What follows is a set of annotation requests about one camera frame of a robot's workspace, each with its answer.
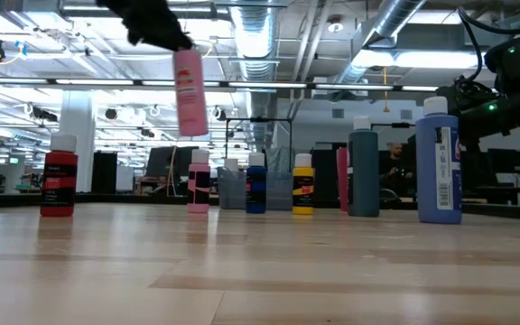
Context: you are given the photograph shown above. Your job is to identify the black metal frame stand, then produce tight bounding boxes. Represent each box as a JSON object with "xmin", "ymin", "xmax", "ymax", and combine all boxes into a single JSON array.
[
  {"xmin": 224, "ymin": 116, "xmax": 294, "ymax": 173},
  {"xmin": 370, "ymin": 120, "xmax": 411, "ymax": 129}
]

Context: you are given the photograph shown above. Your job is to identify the pink plastic cup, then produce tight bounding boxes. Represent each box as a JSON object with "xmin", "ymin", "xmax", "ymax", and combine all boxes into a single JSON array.
[{"xmin": 337, "ymin": 146, "xmax": 350, "ymax": 212}]

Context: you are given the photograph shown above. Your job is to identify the large dark green paint bottle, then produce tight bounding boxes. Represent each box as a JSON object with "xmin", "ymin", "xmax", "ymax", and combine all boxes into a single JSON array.
[{"xmin": 347, "ymin": 116, "xmax": 381, "ymax": 218}]

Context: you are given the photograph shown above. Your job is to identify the large blue paint bottle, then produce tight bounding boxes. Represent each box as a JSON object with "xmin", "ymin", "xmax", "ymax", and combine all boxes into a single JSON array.
[{"xmin": 415, "ymin": 96, "xmax": 463, "ymax": 225}]

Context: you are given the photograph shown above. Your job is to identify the long strip light rail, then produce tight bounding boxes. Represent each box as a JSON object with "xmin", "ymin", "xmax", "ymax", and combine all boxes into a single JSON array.
[{"xmin": 0, "ymin": 77, "xmax": 441, "ymax": 95}]

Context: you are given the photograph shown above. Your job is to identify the black cabinet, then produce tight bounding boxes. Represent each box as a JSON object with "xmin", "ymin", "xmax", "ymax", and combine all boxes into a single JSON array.
[{"xmin": 91, "ymin": 150, "xmax": 118, "ymax": 194}]

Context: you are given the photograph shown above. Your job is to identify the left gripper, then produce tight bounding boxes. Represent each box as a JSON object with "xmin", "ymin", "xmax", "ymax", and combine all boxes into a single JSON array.
[{"xmin": 97, "ymin": 0, "xmax": 194, "ymax": 51}]

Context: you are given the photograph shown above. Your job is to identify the clear grey plastic bin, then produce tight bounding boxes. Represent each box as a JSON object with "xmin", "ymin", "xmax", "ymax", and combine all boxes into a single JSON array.
[{"xmin": 217, "ymin": 165, "xmax": 295, "ymax": 211}]

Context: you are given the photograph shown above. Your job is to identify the small dark blue paint bottle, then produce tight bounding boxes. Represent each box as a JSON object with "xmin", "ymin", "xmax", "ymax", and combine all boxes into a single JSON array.
[{"xmin": 245, "ymin": 152, "xmax": 268, "ymax": 214}]

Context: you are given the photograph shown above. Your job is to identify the large pink paint bottle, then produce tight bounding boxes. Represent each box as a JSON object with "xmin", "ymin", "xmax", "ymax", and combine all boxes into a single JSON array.
[{"xmin": 172, "ymin": 48, "xmax": 209, "ymax": 138}]

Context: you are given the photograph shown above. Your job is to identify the person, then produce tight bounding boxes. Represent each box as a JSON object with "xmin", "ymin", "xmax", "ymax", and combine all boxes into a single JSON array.
[{"xmin": 379, "ymin": 142, "xmax": 413, "ymax": 195}]

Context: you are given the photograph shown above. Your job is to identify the small pink paint bottle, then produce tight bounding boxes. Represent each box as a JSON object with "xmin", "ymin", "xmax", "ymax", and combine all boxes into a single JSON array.
[{"xmin": 186, "ymin": 148, "xmax": 212, "ymax": 214}]

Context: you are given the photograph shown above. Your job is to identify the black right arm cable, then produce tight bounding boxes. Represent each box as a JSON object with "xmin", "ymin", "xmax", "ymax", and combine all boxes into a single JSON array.
[{"xmin": 457, "ymin": 6, "xmax": 520, "ymax": 82}]

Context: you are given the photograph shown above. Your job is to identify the black office desk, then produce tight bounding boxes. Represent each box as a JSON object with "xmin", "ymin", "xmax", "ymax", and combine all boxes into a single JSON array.
[{"xmin": 462, "ymin": 183, "xmax": 520, "ymax": 207}]

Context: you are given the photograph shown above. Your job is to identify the small yellow paint bottle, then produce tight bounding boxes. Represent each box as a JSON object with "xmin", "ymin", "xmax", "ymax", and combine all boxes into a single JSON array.
[{"xmin": 292, "ymin": 153, "xmax": 316, "ymax": 216}]

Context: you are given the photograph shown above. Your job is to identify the silver ventilation duct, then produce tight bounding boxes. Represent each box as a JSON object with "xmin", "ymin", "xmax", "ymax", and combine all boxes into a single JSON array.
[
  {"xmin": 334, "ymin": 0, "xmax": 428, "ymax": 87},
  {"xmin": 228, "ymin": 4, "xmax": 280, "ymax": 153}
]

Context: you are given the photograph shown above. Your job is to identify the small red paint bottle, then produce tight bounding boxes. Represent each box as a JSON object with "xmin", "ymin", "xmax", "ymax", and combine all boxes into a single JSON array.
[{"xmin": 39, "ymin": 133, "xmax": 79, "ymax": 218}]

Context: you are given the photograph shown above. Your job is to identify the black computer monitor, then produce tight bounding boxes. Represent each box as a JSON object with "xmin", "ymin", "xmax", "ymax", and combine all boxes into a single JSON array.
[
  {"xmin": 177, "ymin": 145, "xmax": 200, "ymax": 178},
  {"xmin": 460, "ymin": 151, "xmax": 489, "ymax": 189},
  {"xmin": 145, "ymin": 145, "xmax": 176, "ymax": 178},
  {"xmin": 487, "ymin": 147, "xmax": 520, "ymax": 175}
]

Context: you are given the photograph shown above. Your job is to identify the white building column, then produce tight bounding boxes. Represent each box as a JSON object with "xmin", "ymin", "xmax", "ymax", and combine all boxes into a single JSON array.
[{"xmin": 59, "ymin": 88, "xmax": 97, "ymax": 193}]

